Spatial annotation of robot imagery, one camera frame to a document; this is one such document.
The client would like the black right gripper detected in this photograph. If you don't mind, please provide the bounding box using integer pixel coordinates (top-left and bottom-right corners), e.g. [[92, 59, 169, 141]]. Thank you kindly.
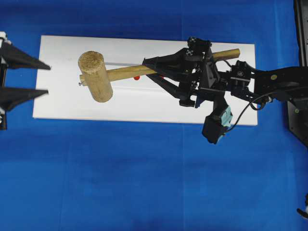
[[142, 37, 232, 108]]

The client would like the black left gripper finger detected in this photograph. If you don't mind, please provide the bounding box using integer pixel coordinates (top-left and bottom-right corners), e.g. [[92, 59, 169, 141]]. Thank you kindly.
[[0, 44, 51, 70], [0, 88, 49, 112]]

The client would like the wooden mallet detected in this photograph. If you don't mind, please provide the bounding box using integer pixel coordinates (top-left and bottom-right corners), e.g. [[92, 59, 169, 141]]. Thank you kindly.
[[78, 49, 240, 103]]

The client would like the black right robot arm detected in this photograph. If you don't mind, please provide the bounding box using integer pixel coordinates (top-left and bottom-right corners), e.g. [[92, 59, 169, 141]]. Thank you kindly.
[[142, 37, 308, 110]]

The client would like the white foam board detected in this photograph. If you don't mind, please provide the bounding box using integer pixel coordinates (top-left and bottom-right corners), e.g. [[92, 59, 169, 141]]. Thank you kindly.
[[32, 35, 258, 127]]

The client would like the blue table mat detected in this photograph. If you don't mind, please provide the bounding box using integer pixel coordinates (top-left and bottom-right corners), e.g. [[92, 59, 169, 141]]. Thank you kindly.
[[0, 0, 308, 231]]

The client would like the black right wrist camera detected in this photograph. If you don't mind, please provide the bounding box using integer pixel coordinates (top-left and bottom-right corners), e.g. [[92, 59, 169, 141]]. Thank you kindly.
[[202, 106, 233, 144]]

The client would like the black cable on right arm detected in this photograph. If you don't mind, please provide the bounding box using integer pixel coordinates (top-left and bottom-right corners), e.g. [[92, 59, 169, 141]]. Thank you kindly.
[[226, 95, 274, 133]]

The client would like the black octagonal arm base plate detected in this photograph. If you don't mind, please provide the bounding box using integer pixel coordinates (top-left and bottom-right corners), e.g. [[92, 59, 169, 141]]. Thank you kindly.
[[287, 101, 308, 147]]

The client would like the black side rail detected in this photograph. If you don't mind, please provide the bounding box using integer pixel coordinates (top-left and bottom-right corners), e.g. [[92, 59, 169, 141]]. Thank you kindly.
[[294, 0, 308, 66]]

